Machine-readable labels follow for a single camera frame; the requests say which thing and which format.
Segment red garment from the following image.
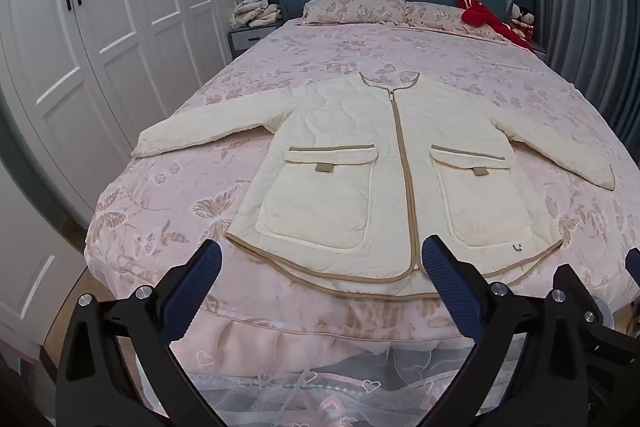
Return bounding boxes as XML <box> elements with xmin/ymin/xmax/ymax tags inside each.
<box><xmin>456</xmin><ymin>0</ymin><xmax>535</xmax><ymax>52</ymax></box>

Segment pink floral pillow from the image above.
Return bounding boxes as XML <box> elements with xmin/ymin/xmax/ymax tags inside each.
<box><xmin>404</xmin><ymin>1</ymin><xmax>506</xmax><ymax>40</ymax></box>
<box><xmin>302</xmin><ymin>0</ymin><xmax>407</xmax><ymax>26</ymax></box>

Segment grey nightstand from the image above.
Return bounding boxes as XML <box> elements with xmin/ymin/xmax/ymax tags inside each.
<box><xmin>227</xmin><ymin>26</ymin><xmax>281</xmax><ymax>60</ymax></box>

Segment small plush dolls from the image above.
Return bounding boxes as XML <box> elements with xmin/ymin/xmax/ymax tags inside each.
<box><xmin>518</xmin><ymin>7</ymin><xmax>536</xmax><ymax>39</ymax></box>

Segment white wardrobe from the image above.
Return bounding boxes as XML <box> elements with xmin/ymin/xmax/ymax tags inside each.
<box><xmin>0</xmin><ymin>0</ymin><xmax>239</xmax><ymax>348</ymax></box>

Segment pile of cream clothes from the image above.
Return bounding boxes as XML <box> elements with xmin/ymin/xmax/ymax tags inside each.
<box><xmin>231</xmin><ymin>0</ymin><xmax>282</xmax><ymax>28</ymax></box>

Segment bed with pink bedspread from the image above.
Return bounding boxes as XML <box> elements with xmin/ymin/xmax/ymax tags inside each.
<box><xmin>82</xmin><ymin>14</ymin><xmax>640</xmax><ymax>388</ymax></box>

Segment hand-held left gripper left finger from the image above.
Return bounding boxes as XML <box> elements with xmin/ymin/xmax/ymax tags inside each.
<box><xmin>55</xmin><ymin>241</ymin><xmax>236</xmax><ymax>427</ymax></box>

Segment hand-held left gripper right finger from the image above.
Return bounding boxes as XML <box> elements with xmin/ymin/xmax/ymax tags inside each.
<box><xmin>421</xmin><ymin>234</ymin><xmax>591</xmax><ymax>427</ymax></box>

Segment grey curtain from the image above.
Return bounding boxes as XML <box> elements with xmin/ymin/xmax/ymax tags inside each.
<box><xmin>529</xmin><ymin>0</ymin><xmax>640</xmax><ymax>148</ymax></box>

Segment white lace bed skirt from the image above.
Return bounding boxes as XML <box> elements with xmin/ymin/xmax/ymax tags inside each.
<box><xmin>182</xmin><ymin>341</ymin><xmax>478</xmax><ymax>427</ymax></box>

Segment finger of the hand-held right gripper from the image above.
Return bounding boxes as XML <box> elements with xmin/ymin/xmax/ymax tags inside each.
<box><xmin>560</xmin><ymin>248</ymin><xmax>640</xmax><ymax>358</ymax></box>

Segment cream quilted jacket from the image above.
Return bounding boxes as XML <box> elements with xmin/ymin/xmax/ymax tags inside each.
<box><xmin>131</xmin><ymin>72</ymin><xmax>617</xmax><ymax>300</ymax></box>

